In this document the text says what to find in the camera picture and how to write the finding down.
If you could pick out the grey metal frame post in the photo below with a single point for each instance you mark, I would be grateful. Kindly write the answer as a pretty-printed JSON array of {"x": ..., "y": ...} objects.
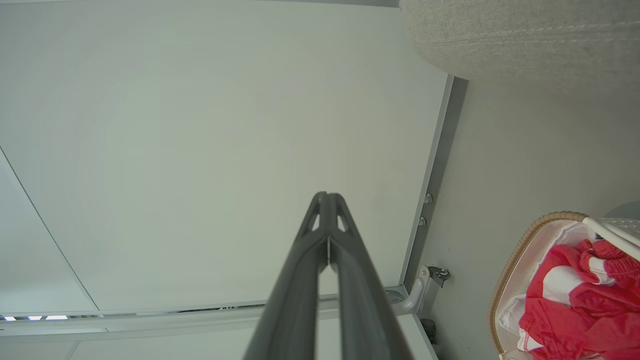
[{"x": 434, "y": 175}]

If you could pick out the white basket liner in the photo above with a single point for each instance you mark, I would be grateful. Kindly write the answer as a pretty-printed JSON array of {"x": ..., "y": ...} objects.
[{"x": 535, "y": 245}]

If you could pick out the woven laundry basket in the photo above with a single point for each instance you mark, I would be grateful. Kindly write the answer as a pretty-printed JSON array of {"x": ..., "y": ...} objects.
[{"x": 505, "y": 270}]

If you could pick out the red white jersey shirt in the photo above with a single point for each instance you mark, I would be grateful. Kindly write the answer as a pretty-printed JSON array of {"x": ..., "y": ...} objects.
[{"x": 565, "y": 320}]

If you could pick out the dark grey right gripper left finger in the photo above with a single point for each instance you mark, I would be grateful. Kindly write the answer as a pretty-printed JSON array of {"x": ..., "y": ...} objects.
[{"x": 295, "y": 300}]

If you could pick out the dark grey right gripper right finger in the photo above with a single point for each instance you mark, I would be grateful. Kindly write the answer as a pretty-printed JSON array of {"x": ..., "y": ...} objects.
[{"x": 365, "y": 310}]

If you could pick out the grey metal floor rail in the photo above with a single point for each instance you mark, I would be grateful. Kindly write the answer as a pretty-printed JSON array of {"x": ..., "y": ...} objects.
[{"x": 150, "y": 322}]

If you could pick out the grey curved post bracket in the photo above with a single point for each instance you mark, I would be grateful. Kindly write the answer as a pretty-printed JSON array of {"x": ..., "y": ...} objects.
[{"x": 417, "y": 295}]

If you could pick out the red white lettered shorts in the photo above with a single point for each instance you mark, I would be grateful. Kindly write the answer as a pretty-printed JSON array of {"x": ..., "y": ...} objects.
[{"x": 617, "y": 265}]

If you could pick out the light grey fabric sofa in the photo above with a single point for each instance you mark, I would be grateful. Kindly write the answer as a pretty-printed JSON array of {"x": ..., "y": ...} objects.
[{"x": 525, "y": 35}]

